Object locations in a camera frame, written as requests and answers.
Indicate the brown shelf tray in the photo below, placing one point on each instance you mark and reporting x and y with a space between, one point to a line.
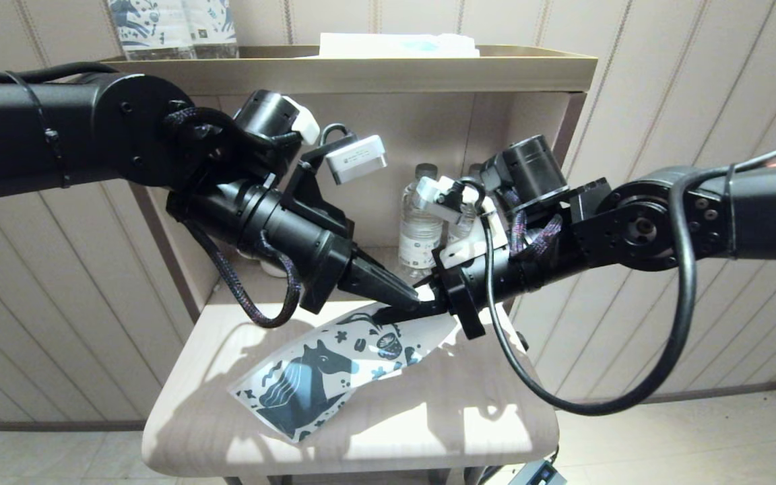
428 75

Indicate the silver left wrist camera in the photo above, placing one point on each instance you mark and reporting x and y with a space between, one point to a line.
358 158

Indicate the white zip pouch blue horse print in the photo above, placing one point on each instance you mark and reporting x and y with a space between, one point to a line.
320 377

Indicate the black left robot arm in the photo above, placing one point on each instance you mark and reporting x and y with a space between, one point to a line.
58 135

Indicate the flat white blue packet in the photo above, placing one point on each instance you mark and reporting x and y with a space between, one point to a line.
388 47

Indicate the large blue printed white pouch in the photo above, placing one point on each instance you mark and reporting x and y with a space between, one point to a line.
152 27

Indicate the white ribbed mug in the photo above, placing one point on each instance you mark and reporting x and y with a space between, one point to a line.
273 268

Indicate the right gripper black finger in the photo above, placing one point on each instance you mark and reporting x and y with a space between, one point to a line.
415 316
432 304

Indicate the clear water bottle dotted label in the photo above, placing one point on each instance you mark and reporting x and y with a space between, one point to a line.
420 236

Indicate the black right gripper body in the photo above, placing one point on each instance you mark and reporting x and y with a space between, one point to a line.
459 289

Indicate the grey robot base chassis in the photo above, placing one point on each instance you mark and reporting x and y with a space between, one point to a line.
539 473

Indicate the small blue printed white pouch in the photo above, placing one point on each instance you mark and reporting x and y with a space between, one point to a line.
216 27

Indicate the clear water bottle plain label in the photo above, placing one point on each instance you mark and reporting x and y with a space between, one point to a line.
461 229

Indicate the beige wooden shelf unit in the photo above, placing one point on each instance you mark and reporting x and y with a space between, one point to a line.
428 404

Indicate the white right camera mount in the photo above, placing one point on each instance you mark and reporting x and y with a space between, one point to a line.
475 249

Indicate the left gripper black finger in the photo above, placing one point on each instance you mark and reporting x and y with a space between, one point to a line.
384 276
378 293

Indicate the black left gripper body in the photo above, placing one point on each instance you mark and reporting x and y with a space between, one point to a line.
331 263

